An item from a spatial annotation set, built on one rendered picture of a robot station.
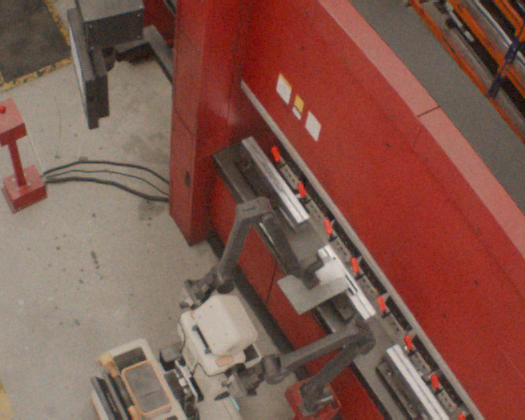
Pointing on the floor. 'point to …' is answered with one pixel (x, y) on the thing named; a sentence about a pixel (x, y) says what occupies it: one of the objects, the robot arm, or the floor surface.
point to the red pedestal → (28, 192)
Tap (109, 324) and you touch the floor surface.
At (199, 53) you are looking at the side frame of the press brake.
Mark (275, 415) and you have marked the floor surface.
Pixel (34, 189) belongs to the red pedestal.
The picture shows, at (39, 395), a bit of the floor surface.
